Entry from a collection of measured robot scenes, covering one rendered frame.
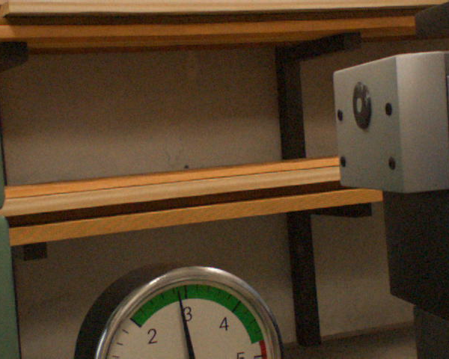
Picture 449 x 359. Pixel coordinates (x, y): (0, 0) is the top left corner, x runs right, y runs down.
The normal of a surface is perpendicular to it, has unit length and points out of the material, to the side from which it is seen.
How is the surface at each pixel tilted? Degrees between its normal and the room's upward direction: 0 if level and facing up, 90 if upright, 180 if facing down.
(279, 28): 90
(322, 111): 90
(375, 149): 90
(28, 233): 90
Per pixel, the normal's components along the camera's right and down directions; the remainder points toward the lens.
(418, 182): 0.18, 0.04
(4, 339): 0.39, 0.02
